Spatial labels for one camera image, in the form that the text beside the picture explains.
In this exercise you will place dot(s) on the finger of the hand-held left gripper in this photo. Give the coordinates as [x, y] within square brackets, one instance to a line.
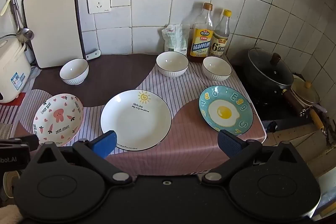
[27, 142]

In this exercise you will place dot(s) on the black gas stove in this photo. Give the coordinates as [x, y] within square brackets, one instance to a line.
[273, 111]

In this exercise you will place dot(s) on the white seasoning bag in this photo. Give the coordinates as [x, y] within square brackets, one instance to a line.
[174, 37]

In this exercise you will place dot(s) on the white ribbed bowl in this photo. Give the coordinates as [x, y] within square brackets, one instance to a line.
[172, 62]
[73, 70]
[216, 69]

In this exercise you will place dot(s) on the small white round object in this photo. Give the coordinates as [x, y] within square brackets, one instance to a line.
[93, 54]

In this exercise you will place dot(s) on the white sun print plate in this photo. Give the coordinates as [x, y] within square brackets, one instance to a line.
[135, 119]

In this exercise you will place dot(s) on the black wok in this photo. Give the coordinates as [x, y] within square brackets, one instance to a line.
[262, 86]

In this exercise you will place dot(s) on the striped pink brown tablecloth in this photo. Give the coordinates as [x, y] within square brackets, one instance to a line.
[183, 140]

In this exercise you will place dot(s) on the white rice cooker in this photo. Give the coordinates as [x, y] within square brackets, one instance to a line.
[11, 69]

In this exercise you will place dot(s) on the grey woven cloth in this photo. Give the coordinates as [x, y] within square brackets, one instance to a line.
[5, 130]

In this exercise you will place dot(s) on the metal ladle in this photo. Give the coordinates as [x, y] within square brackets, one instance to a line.
[24, 33]

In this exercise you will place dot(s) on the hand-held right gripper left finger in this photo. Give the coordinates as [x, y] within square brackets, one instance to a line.
[106, 144]

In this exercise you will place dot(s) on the white cutting board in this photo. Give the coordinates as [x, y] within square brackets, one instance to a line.
[52, 27]

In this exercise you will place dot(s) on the yellow label cooking wine bottle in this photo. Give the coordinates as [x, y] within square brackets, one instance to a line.
[200, 40]

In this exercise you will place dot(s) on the white wall socket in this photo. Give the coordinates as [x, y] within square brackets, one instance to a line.
[98, 1]

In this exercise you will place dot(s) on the pink rabbit print plate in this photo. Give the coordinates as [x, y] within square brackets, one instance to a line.
[59, 116]

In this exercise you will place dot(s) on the white plastic rice spoon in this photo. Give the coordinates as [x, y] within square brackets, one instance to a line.
[5, 6]

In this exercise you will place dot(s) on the white fluffy cloth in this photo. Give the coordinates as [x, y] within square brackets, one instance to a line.
[9, 214]

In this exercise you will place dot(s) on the yellow cap vinegar bottle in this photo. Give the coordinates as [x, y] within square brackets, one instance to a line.
[220, 40]

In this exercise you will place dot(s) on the glass wok lid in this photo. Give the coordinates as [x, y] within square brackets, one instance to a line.
[270, 69]

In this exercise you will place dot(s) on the teal fried egg plate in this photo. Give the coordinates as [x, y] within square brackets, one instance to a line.
[225, 111]

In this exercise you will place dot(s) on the cream pan lid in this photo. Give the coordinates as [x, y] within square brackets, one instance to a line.
[305, 91]

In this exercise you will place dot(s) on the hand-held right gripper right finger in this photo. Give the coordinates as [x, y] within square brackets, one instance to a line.
[231, 142]

